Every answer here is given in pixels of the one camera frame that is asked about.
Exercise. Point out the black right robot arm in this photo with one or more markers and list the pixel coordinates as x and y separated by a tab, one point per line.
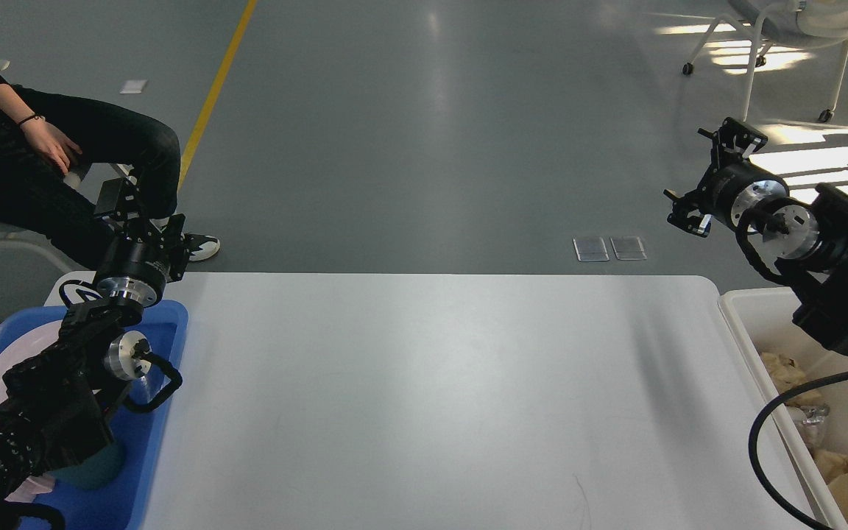
787	242

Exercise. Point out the brown paper ball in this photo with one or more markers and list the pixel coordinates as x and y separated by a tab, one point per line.
782	371

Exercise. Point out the clear floor plate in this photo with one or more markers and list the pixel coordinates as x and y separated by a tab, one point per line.
629	248
591	250

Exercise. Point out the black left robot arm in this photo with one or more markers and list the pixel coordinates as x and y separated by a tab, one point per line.
60	402

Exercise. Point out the pink plate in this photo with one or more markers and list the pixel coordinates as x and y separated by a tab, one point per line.
27	345

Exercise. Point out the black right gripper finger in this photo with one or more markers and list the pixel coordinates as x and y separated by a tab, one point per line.
733	143
691	212

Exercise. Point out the dark green mug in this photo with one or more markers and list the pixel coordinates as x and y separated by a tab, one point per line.
95	472

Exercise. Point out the clear floor plate left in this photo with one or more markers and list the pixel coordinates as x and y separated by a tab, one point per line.
591	250

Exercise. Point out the white chair right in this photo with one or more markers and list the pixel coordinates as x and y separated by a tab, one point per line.
792	24

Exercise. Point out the clear floor plate right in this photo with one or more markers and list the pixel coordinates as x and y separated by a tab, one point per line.
629	248

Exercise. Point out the aluminium foil tray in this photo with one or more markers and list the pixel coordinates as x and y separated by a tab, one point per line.
811	423

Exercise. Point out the pink mug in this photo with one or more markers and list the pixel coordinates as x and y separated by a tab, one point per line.
31	488

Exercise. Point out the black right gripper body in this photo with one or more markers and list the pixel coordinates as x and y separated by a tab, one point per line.
727	191

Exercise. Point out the white plastic bin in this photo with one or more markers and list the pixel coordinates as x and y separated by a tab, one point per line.
761	322

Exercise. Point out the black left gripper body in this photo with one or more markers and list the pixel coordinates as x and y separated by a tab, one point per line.
134	270

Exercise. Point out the person in dark clothes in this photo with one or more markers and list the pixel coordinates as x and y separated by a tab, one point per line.
43	136

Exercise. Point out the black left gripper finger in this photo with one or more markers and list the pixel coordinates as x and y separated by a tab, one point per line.
122	214
175	248

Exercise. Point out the brown paper bag front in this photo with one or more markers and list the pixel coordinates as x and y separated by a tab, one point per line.
833	468

